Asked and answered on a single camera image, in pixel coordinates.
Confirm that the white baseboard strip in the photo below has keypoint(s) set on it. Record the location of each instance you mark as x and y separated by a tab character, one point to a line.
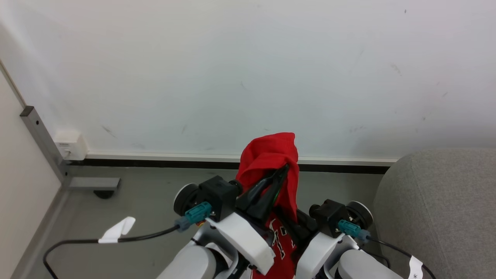
174	157

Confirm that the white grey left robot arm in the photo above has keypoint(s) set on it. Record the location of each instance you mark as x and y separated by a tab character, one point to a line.
190	263

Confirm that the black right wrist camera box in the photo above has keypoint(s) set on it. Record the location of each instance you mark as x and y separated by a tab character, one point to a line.
329	215

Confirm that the red printed jersey clothing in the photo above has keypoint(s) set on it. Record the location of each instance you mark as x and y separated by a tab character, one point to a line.
267	151

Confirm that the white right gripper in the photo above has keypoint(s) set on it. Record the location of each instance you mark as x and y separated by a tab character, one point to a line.
316	254

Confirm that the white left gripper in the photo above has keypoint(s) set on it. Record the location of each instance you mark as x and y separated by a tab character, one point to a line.
242	238

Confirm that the grey fabric sofa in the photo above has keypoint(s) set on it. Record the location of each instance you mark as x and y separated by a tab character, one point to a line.
445	209

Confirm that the grey metal frame post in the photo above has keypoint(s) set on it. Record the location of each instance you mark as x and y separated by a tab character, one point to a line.
42	139

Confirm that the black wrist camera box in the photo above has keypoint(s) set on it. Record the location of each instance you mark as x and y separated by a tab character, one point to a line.
329	215
219	193

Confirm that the black round frame foot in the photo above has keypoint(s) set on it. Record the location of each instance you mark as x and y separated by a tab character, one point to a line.
104	193

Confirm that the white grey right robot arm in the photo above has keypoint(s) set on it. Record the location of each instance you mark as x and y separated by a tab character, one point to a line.
364	267

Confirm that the white wall socket box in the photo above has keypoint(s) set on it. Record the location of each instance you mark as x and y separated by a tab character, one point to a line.
70	144

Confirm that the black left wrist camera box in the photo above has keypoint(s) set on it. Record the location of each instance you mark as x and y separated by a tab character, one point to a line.
219	193

